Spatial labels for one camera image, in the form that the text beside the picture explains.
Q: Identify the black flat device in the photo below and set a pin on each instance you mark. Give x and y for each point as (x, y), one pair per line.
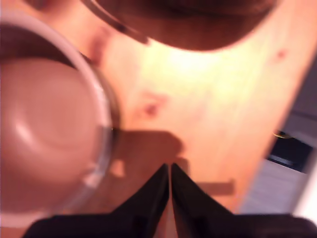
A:
(291, 151)

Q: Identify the metallic inner pot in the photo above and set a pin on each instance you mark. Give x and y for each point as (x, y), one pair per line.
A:
(49, 129)

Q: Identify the black Philips rice cooker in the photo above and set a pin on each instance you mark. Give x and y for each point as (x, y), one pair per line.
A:
(188, 22)

